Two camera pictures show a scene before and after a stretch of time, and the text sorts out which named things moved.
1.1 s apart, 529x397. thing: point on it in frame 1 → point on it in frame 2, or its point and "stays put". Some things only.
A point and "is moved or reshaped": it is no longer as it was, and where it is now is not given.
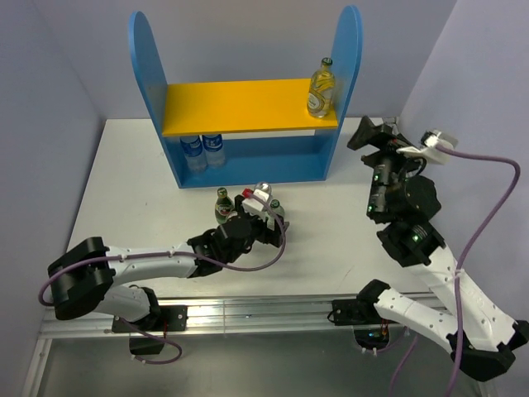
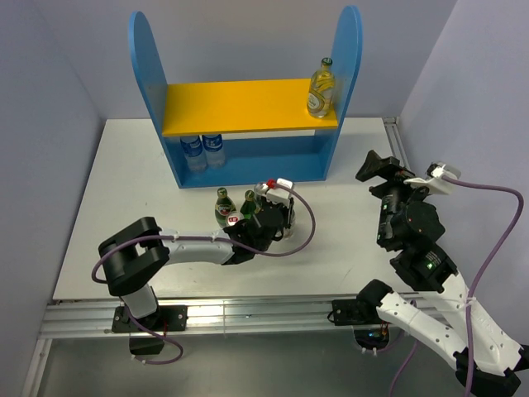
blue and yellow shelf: [270, 136] stays put
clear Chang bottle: [275, 208] is moved or reshaped
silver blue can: [263, 190] stays put
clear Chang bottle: [321, 90] stays put
